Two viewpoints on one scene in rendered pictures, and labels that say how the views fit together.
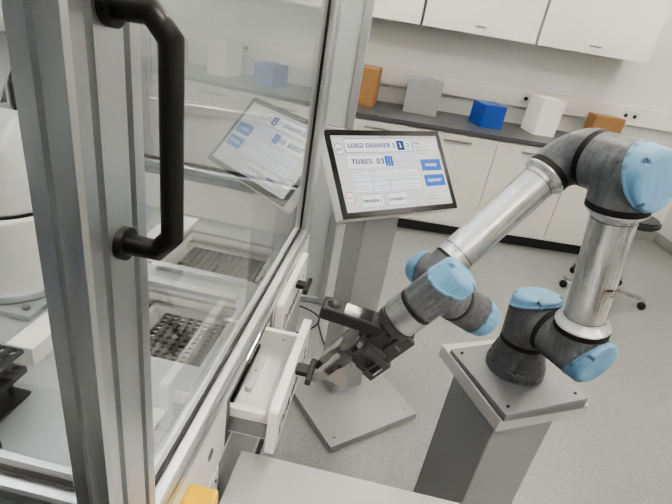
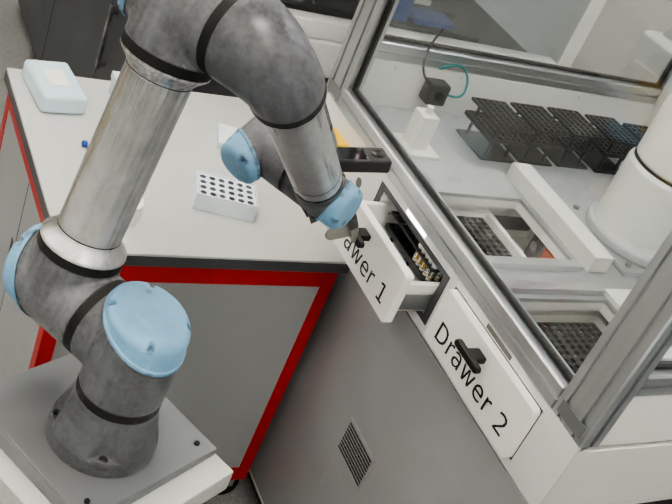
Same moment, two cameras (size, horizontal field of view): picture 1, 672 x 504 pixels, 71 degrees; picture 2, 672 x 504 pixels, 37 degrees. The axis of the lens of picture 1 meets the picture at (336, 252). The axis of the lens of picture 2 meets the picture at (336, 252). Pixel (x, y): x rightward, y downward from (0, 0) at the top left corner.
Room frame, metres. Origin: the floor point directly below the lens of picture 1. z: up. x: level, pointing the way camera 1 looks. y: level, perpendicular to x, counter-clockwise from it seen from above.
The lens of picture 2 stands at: (1.88, -1.02, 1.81)
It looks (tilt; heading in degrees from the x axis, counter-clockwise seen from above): 32 degrees down; 139
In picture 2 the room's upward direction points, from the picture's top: 24 degrees clockwise
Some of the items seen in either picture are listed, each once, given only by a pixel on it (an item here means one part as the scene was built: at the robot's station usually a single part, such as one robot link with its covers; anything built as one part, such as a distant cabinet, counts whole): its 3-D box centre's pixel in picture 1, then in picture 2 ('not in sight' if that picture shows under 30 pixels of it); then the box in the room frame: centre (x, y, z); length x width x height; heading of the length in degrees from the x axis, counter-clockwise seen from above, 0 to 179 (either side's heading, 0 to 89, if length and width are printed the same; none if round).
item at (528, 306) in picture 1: (533, 315); (134, 344); (1.02, -0.52, 0.95); 0.13 x 0.12 x 0.14; 27
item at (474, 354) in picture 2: (303, 285); (473, 356); (1.05, 0.07, 0.91); 0.07 x 0.04 x 0.01; 176
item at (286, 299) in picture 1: (291, 293); (478, 369); (1.06, 0.10, 0.87); 0.29 x 0.02 x 0.11; 176
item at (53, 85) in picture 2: not in sight; (54, 86); (0.08, -0.34, 0.78); 0.15 x 0.10 x 0.04; 2
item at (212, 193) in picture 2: not in sight; (224, 195); (0.45, -0.10, 0.78); 0.12 x 0.08 x 0.04; 70
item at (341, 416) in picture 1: (363, 302); not in sight; (1.65, -0.15, 0.51); 0.50 x 0.45 x 1.02; 36
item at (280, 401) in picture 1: (290, 379); (365, 248); (0.74, 0.05, 0.87); 0.29 x 0.02 x 0.11; 176
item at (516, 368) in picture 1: (519, 351); (111, 410); (1.03, -0.52, 0.83); 0.15 x 0.15 x 0.10
